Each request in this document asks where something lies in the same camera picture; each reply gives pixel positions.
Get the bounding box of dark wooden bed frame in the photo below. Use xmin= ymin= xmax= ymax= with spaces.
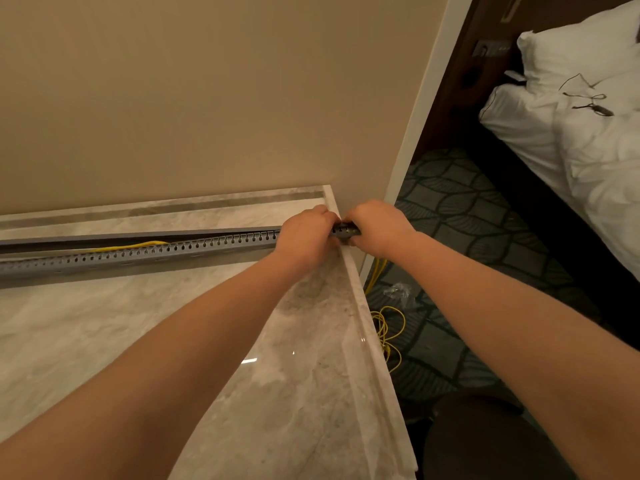
xmin=462 ymin=120 xmax=640 ymax=350

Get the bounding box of wall switch panel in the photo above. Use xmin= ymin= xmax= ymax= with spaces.
xmin=472 ymin=40 xmax=513 ymax=57

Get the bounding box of dark cord with pendant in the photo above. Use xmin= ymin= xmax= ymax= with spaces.
xmin=558 ymin=73 xmax=615 ymax=118

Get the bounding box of person's right forearm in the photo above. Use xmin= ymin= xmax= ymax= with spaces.
xmin=385 ymin=231 xmax=640 ymax=480

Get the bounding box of grey slotted cable duct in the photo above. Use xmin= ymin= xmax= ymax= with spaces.
xmin=0 ymin=222 xmax=362 ymax=289

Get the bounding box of white bed duvet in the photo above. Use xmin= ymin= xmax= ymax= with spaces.
xmin=478 ymin=70 xmax=640 ymax=283

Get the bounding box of dark round stool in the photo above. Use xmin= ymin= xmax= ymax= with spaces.
xmin=422 ymin=392 xmax=578 ymax=480

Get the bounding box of person's left hand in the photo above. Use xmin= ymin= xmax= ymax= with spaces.
xmin=272 ymin=205 xmax=342 ymax=266

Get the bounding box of yellow cable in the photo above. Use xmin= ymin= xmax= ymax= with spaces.
xmin=364 ymin=258 xmax=407 ymax=374

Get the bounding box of person's left forearm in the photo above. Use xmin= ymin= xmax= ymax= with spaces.
xmin=0 ymin=251 xmax=321 ymax=480

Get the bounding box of clear plastic bag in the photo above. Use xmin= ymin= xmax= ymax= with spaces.
xmin=382 ymin=282 xmax=412 ymax=309

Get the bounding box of person's right hand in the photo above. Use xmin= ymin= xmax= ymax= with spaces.
xmin=342 ymin=199 xmax=418 ymax=261

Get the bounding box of white pillow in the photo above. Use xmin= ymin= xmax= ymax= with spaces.
xmin=516 ymin=0 xmax=640 ymax=95

